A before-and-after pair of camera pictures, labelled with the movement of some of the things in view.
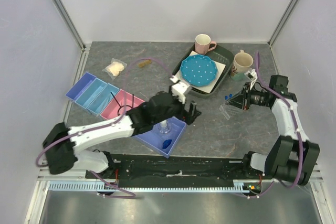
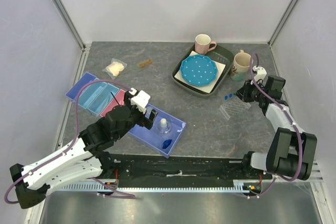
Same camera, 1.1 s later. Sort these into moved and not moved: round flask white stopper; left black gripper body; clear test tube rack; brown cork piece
Moved: left black gripper body
Not moved: clear test tube rack; round flask white stopper; brown cork piece
